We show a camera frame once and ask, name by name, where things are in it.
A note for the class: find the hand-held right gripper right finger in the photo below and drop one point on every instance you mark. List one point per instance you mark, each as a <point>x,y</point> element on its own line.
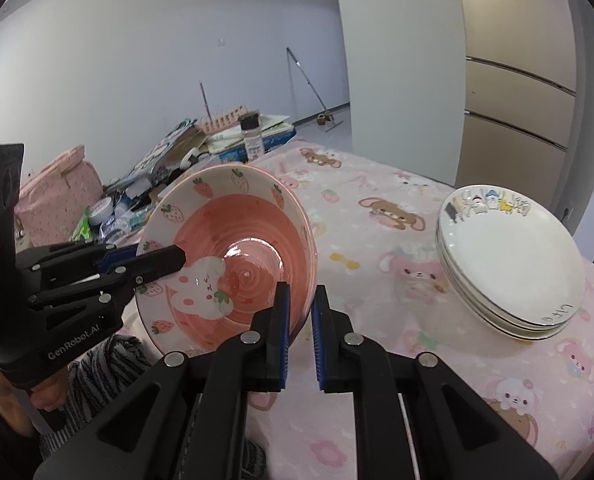
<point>318,345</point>

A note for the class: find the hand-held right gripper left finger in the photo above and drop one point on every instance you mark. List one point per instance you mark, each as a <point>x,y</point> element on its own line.
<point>284,330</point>

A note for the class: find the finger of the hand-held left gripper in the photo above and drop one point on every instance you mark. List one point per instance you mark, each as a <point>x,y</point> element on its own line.
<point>117,258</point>
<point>162,262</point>

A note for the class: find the pink strawberry print bowl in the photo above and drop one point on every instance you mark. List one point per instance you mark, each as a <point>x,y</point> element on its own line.
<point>257,240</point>

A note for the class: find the white cartoon print plate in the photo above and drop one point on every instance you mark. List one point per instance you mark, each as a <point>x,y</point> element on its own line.
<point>482,306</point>
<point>507,255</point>
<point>484,315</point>

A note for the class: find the person's left hand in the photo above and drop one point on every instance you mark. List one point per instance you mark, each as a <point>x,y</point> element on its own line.
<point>44,400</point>

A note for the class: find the green snack packet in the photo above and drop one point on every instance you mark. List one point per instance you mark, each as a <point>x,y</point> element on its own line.
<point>83,227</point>

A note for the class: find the white round container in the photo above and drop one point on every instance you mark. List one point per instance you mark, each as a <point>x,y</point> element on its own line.
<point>100,210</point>

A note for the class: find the pink dotted bag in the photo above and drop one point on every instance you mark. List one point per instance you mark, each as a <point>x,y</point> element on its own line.
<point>57,195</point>

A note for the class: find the pink printed blanket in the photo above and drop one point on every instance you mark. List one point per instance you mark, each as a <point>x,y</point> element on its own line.
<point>367,270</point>

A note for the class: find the grey striped towel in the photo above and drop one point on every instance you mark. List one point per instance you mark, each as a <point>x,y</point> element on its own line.
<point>102,360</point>

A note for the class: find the blue white cartoon sign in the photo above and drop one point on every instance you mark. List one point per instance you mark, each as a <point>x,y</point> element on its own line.
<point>164,152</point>

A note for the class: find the black cap spice bottle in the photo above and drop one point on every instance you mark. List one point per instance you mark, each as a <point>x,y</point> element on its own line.
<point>252,142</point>

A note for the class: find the pink comb rack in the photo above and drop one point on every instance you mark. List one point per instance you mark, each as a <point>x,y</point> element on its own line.
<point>222,121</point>

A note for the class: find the thin metal pole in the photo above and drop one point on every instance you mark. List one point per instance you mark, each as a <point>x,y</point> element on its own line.
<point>204,100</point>

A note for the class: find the stack of flat boxes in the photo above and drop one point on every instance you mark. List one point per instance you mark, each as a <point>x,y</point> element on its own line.
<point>277,132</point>

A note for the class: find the mop with metal pole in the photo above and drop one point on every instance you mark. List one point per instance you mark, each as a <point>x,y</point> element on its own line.
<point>307,80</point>

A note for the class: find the gold refrigerator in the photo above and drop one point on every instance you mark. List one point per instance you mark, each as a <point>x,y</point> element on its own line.
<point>517,35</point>

